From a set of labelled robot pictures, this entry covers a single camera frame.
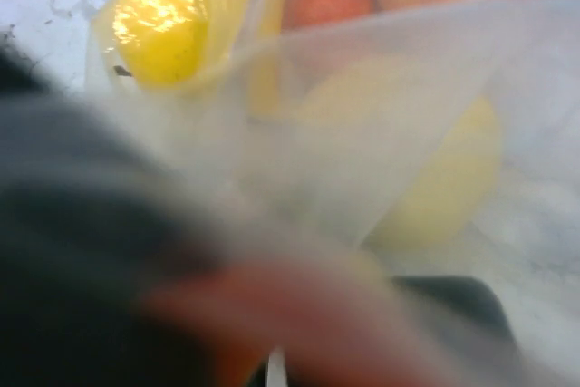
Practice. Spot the fake yellow lemon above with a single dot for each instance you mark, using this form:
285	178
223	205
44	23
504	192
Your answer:
162	42

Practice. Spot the fake yellow banana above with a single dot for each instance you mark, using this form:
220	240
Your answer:
249	26

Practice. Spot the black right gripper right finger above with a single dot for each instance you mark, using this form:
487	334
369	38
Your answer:
465	296

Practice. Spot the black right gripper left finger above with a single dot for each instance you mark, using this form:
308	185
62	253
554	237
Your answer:
89	231

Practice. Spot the orange zip clear bag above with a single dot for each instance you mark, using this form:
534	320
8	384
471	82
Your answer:
332	181

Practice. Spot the fake tan pear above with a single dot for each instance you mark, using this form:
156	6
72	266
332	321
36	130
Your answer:
455	177

